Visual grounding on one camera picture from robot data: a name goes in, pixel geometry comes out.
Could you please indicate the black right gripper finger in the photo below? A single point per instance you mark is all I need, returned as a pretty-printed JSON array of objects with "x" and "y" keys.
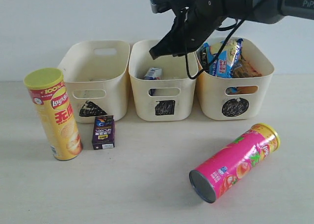
[
  {"x": 180, "y": 49},
  {"x": 165, "y": 47}
]

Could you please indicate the purple juice box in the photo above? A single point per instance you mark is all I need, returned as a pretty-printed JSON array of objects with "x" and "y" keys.
[{"x": 104, "y": 132}]

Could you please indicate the cream bin square mark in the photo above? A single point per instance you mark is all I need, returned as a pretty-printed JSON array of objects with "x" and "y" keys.
[{"x": 168, "y": 99}]

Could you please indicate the cream bin triangle mark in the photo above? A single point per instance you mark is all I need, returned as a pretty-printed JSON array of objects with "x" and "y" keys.
[{"x": 97, "y": 79}]

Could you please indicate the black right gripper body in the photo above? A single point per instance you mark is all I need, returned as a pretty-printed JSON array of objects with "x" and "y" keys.
[{"x": 194, "y": 24}]

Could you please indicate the blue instant noodle packet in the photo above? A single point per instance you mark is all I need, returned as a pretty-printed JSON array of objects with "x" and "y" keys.
[{"x": 223, "y": 66}]

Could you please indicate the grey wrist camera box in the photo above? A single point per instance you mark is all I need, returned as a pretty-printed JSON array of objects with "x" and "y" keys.
[{"x": 161, "y": 6}]

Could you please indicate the cream bin circle mark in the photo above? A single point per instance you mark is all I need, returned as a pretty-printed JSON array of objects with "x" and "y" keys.
[{"x": 235, "y": 99}]

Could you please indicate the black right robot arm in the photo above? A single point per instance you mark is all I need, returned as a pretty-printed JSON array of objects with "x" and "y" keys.
[{"x": 265, "y": 11}]

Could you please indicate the yellow Lay's chip can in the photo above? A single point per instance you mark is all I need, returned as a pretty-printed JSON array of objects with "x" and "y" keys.
[{"x": 49, "y": 95}]

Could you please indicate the white blue milk carton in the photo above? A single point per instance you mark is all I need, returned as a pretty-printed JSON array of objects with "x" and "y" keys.
[{"x": 153, "y": 73}]

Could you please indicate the pink Lay's chip can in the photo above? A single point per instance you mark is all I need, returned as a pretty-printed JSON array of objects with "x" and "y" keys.
[{"x": 211, "y": 179}]

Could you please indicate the orange instant noodle packet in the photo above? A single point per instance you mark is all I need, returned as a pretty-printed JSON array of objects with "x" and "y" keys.
[{"x": 243, "y": 69}]

